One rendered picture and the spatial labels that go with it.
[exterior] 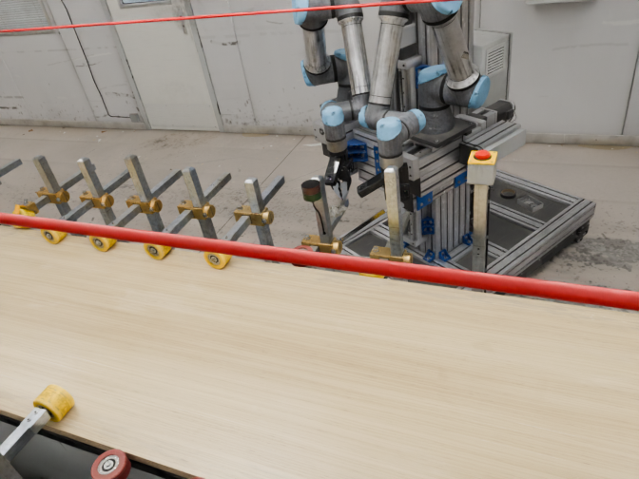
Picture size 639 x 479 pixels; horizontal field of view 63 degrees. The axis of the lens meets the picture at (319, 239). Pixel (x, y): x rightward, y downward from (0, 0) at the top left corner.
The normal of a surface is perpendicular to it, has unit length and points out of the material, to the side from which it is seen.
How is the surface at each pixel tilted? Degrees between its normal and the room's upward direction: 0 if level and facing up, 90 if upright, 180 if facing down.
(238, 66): 90
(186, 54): 90
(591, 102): 90
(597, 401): 0
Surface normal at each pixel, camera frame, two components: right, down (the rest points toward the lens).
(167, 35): -0.37, 0.58
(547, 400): -0.15, -0.81
